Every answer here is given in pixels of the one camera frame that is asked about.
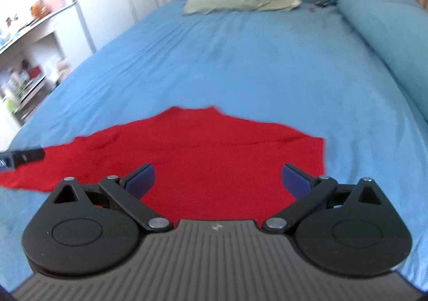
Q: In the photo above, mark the white shelf unit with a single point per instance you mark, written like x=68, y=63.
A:
x=26, y=40

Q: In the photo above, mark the red garment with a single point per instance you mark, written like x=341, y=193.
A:
x=214, y=160

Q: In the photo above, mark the blue bed sheet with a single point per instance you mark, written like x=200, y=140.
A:
x=234, y=63

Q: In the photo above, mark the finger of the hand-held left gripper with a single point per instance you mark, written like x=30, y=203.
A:
x=23, y=155

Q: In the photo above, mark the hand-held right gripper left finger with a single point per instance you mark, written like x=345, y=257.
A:
x=142, y=181

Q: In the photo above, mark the rolled blue blanket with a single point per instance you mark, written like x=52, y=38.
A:
x=384, y=30

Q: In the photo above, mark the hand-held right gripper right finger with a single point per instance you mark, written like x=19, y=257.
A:
x=295, y=182

